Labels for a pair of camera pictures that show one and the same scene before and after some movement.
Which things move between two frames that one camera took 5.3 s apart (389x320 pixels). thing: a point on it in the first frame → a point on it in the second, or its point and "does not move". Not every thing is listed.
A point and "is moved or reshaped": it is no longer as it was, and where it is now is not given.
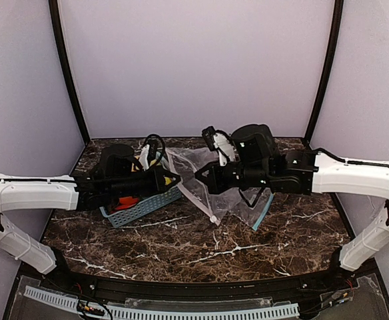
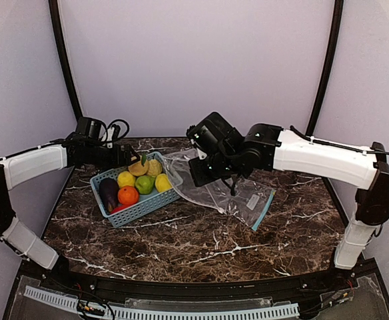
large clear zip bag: (185, 163) is moved or reshaped
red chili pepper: (121, 207) does not move
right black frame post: (328, 73) does not move
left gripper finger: (168, 173) → (131, 155)
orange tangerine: (128, 201) does not move
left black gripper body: (158, 179) → (125, 156)
